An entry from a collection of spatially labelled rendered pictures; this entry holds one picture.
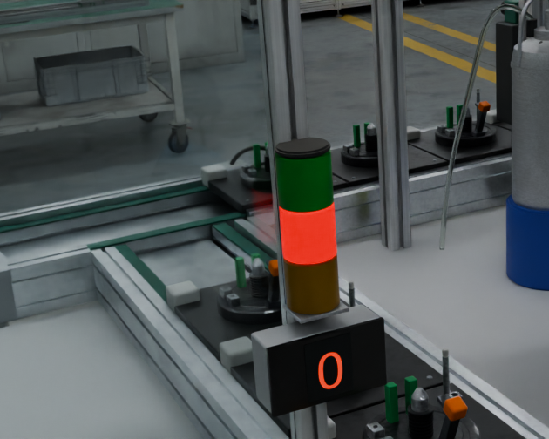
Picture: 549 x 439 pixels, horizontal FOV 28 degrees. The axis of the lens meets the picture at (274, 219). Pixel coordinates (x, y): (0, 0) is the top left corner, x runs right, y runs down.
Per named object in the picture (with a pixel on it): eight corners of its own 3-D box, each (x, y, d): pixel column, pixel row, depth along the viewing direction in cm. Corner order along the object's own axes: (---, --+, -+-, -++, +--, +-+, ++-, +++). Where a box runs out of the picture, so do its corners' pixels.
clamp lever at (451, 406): (456, 450, 125) (469, 407, 120) (441, 455, 124) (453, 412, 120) (440, 427, 128) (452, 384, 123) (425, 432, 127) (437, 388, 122)
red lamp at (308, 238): (346, 257, 99) (343, 205, 98) (296, 268, 98) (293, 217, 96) (321, 240, 104) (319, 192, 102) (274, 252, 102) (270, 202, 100)
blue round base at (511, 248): (611, 279, 200) (613, 201, 195) (540, 298, 194) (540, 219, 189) (557, 253, 213) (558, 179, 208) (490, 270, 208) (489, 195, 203)
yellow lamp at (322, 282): (349, 307, 101) (346, 258, 100) (300, 319, 99) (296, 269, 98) (325, 288, 106) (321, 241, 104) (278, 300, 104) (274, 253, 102)
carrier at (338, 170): (447, 170, 238) (446, 114, 234) (349, 191, 230) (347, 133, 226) (392, 145, 259) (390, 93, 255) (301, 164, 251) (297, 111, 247)
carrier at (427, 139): (540, 150, 247) (540, 96, 243) (449, 169, 239) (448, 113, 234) (479, 127, 268) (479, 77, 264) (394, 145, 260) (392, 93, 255)
